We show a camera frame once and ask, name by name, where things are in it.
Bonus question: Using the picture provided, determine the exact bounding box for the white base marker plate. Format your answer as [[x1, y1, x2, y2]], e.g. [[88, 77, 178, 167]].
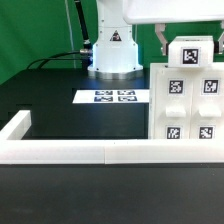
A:
[[73, 89, 150, 104]]

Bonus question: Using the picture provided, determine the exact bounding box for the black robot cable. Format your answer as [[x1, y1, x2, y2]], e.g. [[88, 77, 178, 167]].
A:
[[25, 0, 94, 70]]

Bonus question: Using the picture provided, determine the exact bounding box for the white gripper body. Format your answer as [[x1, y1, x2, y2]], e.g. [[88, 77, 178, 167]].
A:
[[123, 0, 224, 24]]

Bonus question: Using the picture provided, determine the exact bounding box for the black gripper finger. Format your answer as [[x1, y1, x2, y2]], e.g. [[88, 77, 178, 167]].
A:
[[155, 24, 169, 55], [214, 20, 224, 54]]

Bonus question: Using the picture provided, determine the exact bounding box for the white cabinet body box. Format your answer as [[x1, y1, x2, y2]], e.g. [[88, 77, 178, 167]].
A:
[[148, 63, 224, 139]]

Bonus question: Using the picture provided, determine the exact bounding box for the white cabinet door panel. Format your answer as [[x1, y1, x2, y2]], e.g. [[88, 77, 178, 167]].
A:
[[154, 72, 193, 140], [190, 71, 224, 140]]

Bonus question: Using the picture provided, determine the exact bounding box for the white U-shaped obstacle fence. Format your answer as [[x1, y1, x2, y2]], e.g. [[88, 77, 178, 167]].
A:
[[0, 110, 224, 164]]

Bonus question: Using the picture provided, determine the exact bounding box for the white cabinet top block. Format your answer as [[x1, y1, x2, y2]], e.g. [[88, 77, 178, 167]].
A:
[[168, 36, 214, 68]]

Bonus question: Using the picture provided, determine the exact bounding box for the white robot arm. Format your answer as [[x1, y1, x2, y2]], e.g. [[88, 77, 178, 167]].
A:
[[88, 0, 224, 79]]

